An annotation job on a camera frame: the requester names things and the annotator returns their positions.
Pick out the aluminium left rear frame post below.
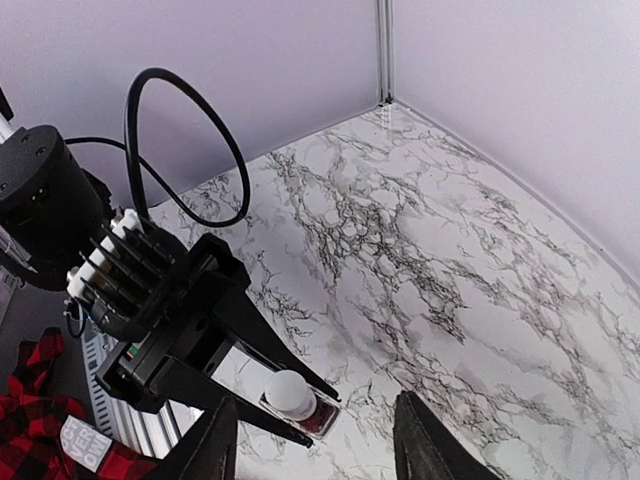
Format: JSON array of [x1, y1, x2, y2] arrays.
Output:
[[375, 0, 394, 105]]

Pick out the red glitter nail polish bottle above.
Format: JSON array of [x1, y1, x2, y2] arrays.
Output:
[[259, 388, 341, 440]]

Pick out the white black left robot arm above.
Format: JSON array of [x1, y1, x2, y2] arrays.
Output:
[[1, 125, 338, 413]]

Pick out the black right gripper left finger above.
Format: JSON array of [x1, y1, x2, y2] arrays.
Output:
[[162, 397, 238, 479]]

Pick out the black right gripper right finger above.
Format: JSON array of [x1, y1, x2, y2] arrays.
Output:
[[393, 390, 499, 480]]

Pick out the red black plaid sleeve forearm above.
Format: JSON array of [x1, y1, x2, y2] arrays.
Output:
[[1, 327, 160, 479]]

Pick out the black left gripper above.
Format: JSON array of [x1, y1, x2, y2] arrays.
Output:
[[93, 232, 341, 449]]

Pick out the white nail polish cap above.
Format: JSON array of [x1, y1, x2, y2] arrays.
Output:
[[264, 370, 317, 421]]

